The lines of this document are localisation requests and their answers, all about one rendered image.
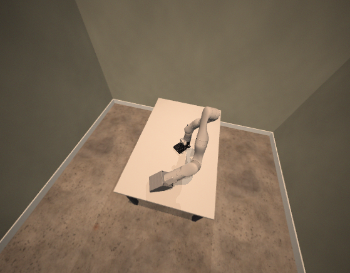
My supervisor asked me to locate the black knob box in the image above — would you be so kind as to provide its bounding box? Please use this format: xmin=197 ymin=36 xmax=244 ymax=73
xmin=173 ymin=142 xmax=187 ymax=154

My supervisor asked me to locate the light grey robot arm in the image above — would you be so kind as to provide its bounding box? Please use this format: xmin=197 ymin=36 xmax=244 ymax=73
xmin=164 ymin=106 xmax=220 ymax=185

